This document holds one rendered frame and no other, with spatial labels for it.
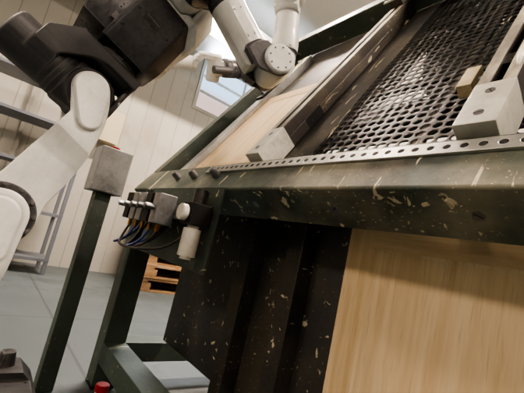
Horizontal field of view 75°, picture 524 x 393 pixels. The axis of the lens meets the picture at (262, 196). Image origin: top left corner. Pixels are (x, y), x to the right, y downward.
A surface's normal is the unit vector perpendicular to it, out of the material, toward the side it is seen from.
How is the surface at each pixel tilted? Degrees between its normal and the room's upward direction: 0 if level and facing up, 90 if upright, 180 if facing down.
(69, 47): 90
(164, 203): 90
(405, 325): 90
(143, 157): 90
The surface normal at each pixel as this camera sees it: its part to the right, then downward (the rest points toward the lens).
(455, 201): -0.59, 0.66
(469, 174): -0.51, -0.75
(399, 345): -0.75, -0.27
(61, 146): 0.32, 0.30
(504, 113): 0.62, 0.01
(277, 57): 0.33, -0.07
